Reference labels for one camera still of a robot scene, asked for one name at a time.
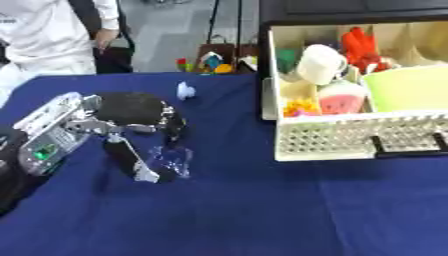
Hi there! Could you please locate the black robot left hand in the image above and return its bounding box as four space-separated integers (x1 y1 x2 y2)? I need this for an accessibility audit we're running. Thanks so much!
92 92 189 184

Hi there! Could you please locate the pale drawer with compartments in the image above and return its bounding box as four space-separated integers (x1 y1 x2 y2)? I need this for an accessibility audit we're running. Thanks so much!
259 21 448 163

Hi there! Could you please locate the small white crumpled item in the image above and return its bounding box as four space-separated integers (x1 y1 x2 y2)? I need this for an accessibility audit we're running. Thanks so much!
175 81 198 102

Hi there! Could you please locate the red and green block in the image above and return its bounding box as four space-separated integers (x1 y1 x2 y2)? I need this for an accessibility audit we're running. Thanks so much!
175 57 196 73

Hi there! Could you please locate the clear crumpled plastic item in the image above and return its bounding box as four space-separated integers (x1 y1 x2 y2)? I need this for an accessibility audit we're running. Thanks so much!
145 143 196 180

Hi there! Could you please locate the person's hand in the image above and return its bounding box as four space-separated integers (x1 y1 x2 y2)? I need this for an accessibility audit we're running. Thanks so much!
92 28 123 55

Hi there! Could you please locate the white and blue toy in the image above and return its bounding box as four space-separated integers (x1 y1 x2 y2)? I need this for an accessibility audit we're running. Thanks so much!
199 51 224 71

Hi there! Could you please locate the brown bag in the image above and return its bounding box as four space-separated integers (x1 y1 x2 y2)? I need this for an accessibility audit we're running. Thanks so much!
194 34 261 74

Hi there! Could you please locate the person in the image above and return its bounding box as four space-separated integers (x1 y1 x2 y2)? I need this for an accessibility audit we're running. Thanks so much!
0 0 123 108

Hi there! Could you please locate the black tripod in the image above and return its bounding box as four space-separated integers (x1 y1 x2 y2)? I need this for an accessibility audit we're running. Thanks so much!
204 0 245 46

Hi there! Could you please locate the green toy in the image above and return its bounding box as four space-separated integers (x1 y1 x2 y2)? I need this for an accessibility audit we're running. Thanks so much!
274 48 301 75

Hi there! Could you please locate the yellow orange flower toy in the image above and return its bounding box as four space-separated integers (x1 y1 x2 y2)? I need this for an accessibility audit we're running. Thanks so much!
281 98 322 118

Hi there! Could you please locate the white mug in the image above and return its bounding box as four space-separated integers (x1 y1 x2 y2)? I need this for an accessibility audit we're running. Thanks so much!
295 43 350 86

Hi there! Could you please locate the watermelon slice soft toy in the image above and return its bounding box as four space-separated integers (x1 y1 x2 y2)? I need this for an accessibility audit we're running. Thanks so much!
316 81 371 116

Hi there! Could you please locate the red toy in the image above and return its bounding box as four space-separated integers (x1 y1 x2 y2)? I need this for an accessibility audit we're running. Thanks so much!
339 26 394 75

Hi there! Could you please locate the light green box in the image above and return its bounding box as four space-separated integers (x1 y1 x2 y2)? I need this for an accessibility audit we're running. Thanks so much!
360 64 448 113

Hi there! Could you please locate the black drawer handle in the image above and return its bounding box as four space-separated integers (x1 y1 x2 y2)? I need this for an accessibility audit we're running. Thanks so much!
369 132 448 159

